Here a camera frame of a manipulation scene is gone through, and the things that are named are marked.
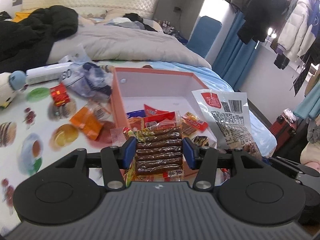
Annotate brown sticks snack packet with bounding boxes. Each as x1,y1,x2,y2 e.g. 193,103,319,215
123,121,184,185

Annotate orange snack packet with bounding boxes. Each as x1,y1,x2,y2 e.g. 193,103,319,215
70,101,111,140

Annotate blue pickled cabbage snack bag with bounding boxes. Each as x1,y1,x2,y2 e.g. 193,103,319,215
126,109,146,119

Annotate white red snack pouch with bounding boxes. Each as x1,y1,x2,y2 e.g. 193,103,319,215
192,89,262,160

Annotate small red foil snack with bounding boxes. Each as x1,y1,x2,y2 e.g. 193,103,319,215
49,83,71,107

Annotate brown clear meat snack packet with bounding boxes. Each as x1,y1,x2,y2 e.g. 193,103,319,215
192,135,209,147

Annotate long red snack packet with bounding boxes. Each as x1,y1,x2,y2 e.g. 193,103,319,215
181,112,208,136

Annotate red header tofu snack packet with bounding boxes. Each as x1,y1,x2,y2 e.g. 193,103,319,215
127,104,181,131

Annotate red suitcase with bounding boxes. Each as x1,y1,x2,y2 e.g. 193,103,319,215
269,112,297,151

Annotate pink cardboard box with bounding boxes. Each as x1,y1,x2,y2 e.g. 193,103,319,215
111,67,206,145

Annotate fruit print tablecloth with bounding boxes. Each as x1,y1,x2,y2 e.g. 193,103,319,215
0,60,156,230

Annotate crumpled clear plastic bag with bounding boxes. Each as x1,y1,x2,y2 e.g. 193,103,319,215
59,44,113,101

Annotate blue curtain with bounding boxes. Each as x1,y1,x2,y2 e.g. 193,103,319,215
212,12,259,91

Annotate white cylindrical tube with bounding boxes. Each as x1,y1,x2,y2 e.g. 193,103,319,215
26,62,72,85

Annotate grey duvet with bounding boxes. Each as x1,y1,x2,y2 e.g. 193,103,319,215
47,25,211,69

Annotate blue chair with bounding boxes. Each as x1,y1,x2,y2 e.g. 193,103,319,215
186,16,222,58

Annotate white blue plush duck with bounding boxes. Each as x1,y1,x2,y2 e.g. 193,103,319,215
0,70,26,108

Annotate clothes pile on bed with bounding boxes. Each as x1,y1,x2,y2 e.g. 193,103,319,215
103,13,163,33

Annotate black puffer jacket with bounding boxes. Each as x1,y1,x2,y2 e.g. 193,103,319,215
1,5,78,73

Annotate hanging clothes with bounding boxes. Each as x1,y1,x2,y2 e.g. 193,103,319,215
230,0,319,93

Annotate grey wardrobe cabinet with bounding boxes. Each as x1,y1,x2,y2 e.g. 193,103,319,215
153,0,237,37

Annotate yellow garment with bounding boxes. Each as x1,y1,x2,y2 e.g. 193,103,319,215
12,12,31,23

